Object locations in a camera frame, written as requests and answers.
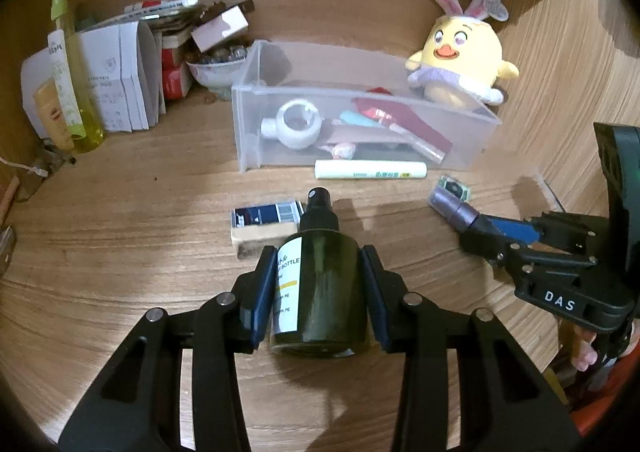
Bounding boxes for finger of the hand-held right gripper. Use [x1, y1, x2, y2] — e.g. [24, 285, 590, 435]
[482, 213, 588, 253]
[457, 213, 598, 283]

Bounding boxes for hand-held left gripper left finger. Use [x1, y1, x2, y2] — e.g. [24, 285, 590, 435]
[59, 246, 279, 452]

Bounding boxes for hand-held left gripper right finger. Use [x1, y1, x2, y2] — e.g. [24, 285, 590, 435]
[361, 244, 583, 452]

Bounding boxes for purple metallic cylinder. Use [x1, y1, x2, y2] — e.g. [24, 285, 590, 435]
[427, 184, 482, 233]

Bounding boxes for dark green spray bottle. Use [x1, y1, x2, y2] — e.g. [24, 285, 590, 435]
[269, 187, 373, 359]

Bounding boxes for blue black eraser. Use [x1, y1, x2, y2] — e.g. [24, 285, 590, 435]
[231, 201, 306, 247]

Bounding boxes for red box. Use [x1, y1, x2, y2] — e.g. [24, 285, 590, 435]
[355, 96, 453, 163]

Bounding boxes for white lip balm tube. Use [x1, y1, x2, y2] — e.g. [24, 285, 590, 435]
[314, 159, 427, 180]

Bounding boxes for pink white braided rope ring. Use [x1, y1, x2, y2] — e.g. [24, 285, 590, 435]
[320, 142, 357, 160]

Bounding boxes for white tape roll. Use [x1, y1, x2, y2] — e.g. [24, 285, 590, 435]
[275, 99, 323, 150]

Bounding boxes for pink paper sheet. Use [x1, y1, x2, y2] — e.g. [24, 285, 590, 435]
[325, 124, 401, 145]

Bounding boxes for clear plastic bin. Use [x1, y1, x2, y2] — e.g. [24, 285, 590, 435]
[231, 39, 502, 173]

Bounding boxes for person's right hand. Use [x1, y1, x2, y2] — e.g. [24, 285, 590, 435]
[575, 327, 598, 372]

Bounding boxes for small green black cube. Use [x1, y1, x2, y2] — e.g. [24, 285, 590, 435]
[437, 174, 465, 200]

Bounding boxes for light blue tube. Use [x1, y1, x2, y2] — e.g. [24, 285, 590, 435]
[340, 110, 376, 129]

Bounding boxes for yellow chick plush toy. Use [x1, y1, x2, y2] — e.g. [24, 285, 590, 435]
[405, 0, 519, 111]

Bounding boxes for white bowl of marbles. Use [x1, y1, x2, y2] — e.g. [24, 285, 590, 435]
[186, 46, 248, 91]

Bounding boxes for red packets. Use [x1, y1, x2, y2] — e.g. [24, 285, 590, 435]
[161, 42, 193, 100]

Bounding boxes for yellow-green bottle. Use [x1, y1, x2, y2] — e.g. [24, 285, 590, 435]
[50, 0, 106, 153]

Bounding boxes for grey metal clutter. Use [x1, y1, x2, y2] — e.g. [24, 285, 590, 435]
[35, 139, 78, 170]

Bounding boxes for silver metal object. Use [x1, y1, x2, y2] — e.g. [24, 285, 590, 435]
[0, 227, 16, 275]

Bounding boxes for white paper booklets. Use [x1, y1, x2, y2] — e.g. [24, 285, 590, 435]
[20, 22, 168, 139]

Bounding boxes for pink cardboard box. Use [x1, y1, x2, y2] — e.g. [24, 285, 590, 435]
[191, 0, 256, 52]

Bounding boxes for beige cream tube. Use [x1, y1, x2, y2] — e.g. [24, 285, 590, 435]
[32, 80, 76, 151]

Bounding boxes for white green tube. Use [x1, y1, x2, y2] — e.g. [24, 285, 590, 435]
[47, 29, 86, 141]

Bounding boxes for white cable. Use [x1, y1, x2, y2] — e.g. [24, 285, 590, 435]
[0, 157, 48, 177]

